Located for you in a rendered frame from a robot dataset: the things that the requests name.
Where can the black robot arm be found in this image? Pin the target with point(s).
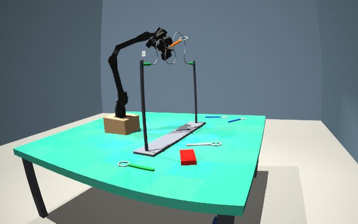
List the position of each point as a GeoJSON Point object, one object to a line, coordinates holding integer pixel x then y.
{"type": "Point", "coordinates": [120, 110]}

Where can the red flat block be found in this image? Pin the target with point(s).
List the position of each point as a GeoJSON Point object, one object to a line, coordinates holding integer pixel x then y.
{"type": "Point", "coordinates": [187, 157]}

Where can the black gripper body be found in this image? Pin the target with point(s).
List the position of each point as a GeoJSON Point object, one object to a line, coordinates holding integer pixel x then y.
{"type": "Point", "coordinates": [158, 37]}

